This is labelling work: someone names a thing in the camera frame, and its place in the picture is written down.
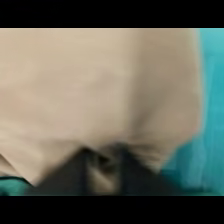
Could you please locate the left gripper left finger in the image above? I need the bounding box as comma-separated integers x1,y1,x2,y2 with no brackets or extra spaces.
24,147,98,197

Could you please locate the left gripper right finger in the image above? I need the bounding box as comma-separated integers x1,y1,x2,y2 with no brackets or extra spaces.
116,143,188,197

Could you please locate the beige shirt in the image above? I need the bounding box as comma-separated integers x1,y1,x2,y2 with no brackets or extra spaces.
0,27,205,197

